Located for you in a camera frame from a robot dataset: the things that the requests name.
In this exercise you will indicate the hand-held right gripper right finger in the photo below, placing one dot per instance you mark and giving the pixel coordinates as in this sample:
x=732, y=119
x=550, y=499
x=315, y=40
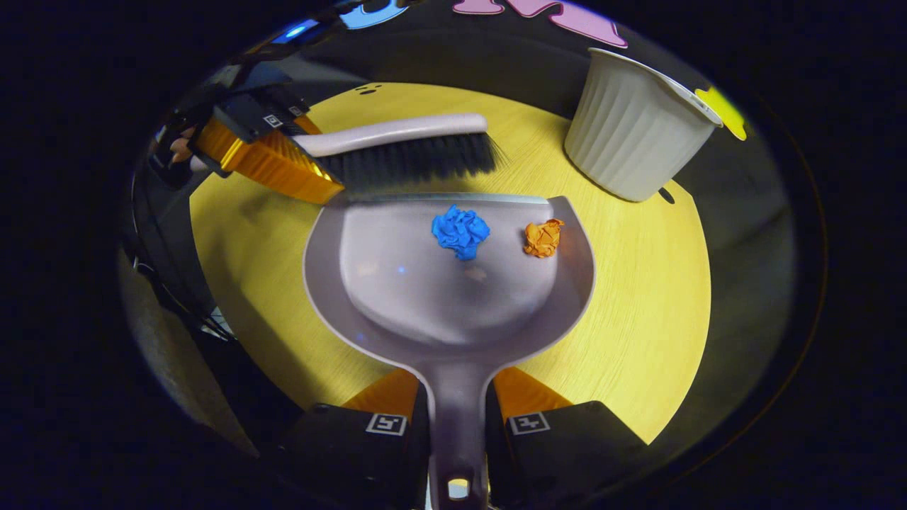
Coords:
x=494, y=460

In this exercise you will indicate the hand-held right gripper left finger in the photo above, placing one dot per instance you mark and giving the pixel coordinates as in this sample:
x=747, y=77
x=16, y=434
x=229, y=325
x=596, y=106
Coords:
x=420, y=460

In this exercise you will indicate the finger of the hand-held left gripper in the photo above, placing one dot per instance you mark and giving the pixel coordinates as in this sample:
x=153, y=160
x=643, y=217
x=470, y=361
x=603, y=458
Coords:
x=269, y=159
x=301, y=113

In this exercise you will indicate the small pale pink broom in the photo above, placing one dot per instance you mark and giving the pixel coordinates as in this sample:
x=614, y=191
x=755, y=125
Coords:
x=411, y=156

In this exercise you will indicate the pale pink dustpan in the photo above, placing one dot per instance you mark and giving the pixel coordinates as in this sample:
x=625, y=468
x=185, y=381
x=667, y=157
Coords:
x=453, y=312

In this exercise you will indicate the blue paper ball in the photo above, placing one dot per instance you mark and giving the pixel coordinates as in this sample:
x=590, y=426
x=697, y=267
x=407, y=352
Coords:
x=460, y=231

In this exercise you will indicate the orange paper ball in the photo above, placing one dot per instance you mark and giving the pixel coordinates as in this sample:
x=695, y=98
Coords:
x=543, y=237

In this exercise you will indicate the white ribbed garbage bin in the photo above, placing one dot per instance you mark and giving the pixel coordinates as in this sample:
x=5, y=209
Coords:
x=631, y=134

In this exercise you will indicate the yellow wooden desktop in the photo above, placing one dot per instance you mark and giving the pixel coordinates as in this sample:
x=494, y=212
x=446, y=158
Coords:
x=638, y=304

